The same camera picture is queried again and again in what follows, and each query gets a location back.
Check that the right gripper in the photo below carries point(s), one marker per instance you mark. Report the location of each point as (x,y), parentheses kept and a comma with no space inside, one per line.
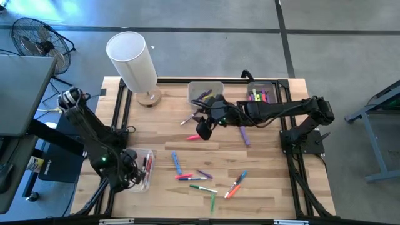
(220,111)

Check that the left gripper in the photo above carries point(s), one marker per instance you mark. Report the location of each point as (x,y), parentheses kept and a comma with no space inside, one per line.
(129,165)

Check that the black dry-erase marker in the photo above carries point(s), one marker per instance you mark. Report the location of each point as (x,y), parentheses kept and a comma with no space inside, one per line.
(144,163)

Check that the red dry-erase marker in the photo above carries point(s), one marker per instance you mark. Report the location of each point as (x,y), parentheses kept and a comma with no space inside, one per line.
(150,164)

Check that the white purple-capped thin marker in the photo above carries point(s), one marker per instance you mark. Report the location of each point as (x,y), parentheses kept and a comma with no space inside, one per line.
(187,120)

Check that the purple pen highlighter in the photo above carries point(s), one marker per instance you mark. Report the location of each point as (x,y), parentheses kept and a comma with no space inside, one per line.
(207,93)
(201,97)

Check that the blue highlighter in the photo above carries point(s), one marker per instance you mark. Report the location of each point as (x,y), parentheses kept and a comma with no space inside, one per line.
(177,163)

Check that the large pink highlighter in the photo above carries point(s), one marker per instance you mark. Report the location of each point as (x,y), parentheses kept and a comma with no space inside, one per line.
(251,97)

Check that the yellow Sharpie highlighter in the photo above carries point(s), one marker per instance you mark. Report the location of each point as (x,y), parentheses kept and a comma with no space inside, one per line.
(258,97)

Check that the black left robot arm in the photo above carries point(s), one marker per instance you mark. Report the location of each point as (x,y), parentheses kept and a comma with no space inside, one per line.
(90,131)

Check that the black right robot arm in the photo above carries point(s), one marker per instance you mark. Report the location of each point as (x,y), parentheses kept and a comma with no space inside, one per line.
(281,109)

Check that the clear shallow plastic bin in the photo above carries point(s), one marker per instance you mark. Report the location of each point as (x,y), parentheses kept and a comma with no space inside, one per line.
(147,188)

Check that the white plastic bin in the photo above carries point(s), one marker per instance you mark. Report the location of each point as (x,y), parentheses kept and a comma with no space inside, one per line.
(197,89)

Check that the blue dry-erase marker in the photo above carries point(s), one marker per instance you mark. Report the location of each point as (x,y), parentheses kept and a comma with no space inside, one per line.
(193,178)

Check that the green dry-erase marker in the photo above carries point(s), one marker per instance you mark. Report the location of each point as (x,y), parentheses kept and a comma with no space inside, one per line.
(203,188)

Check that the teal marker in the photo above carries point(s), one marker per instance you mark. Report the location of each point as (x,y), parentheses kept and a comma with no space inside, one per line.
(242,176)

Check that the brown white dry-erase marker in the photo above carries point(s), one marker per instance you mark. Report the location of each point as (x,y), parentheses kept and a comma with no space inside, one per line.
(232,187)

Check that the orange highlighter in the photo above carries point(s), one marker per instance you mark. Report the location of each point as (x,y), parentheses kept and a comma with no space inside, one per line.
(233,190)

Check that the black computer case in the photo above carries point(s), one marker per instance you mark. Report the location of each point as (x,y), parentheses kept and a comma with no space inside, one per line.
(62,165)

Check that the translucent green pen highlighter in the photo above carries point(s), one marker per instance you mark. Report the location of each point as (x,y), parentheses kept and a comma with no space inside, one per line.
(212,203)

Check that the grey translucent plastic bin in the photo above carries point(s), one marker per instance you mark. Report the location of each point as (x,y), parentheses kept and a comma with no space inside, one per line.
(272,87)

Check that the black desk leg beam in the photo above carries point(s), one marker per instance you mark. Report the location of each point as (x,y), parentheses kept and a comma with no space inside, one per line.
(53,137)

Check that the yellow power plug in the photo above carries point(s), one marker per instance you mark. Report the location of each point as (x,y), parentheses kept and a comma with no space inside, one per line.
(59,109)

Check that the white yellow bottle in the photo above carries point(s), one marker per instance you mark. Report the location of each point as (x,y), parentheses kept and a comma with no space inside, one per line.
(36,164)

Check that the black caster wheel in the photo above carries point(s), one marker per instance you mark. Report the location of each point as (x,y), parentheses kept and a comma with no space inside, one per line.
(32,197)

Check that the white shade table lamp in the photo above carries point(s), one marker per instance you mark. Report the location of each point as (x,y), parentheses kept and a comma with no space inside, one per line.
(131,59)

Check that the large office desk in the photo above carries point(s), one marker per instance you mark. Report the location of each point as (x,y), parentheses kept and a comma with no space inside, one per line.
(22,93)

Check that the black floor fan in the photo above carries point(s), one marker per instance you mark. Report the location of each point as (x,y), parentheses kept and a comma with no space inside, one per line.
(43,47)

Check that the silver bracket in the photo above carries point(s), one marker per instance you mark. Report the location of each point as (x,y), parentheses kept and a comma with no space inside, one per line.
(290,222)
(115,222)

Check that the black aluminium table frame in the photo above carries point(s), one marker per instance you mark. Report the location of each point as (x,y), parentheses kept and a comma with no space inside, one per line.
(187,220)

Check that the grey desk frame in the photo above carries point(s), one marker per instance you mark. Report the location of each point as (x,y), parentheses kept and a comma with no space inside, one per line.
(379,156)

